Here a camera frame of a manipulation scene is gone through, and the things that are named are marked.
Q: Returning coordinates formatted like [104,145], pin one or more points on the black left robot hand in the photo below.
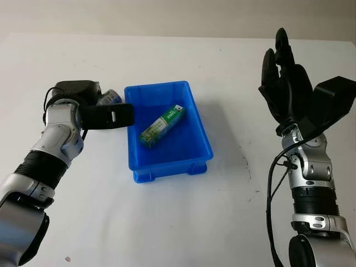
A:
[76,90]

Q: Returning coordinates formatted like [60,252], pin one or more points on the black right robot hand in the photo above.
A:
[289,91]

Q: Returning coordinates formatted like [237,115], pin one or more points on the blue white packet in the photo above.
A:
[110,97]

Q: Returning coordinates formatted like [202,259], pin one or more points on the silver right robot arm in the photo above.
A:
[314,172]

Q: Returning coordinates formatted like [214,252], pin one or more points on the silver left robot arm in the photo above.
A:
[54,137]

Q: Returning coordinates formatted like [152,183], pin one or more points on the blue plastic tray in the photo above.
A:
[169,155]

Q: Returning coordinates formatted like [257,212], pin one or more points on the green and white carton box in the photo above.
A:
[162,125]

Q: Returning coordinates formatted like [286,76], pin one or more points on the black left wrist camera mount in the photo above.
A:
[108,116]

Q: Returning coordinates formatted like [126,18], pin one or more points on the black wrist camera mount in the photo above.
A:
[108,116]
[331,100]

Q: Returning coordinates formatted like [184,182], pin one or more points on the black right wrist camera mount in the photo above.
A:
[331,100]

